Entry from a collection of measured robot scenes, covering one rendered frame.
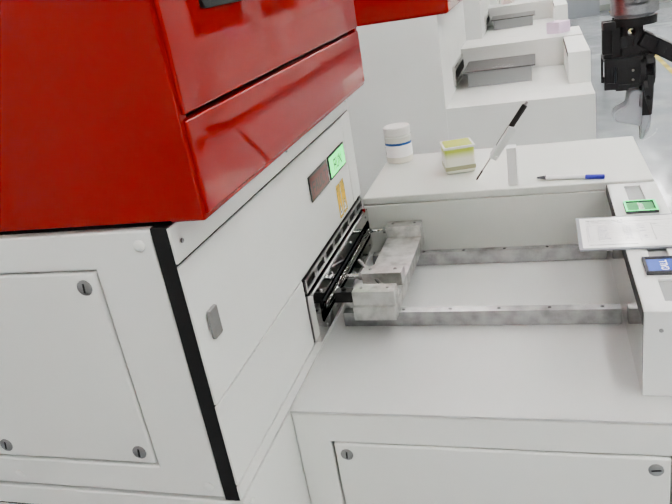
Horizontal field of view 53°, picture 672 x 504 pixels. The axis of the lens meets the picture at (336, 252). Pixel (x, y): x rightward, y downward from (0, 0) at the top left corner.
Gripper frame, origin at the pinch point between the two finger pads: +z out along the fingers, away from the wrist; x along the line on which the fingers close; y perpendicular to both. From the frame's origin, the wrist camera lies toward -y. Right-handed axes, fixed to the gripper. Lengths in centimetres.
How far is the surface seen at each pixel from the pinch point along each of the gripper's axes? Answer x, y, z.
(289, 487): 52, 58, 39
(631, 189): -11.9, 0.9, 15.2
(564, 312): 19.1, 15.2, 26.3
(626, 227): 10.0, 4.2, 14.4
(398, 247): -5, 49, 23
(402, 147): -41, 53, 10
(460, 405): 43, 31, 29
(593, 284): 3.6, 9.4, 28.8
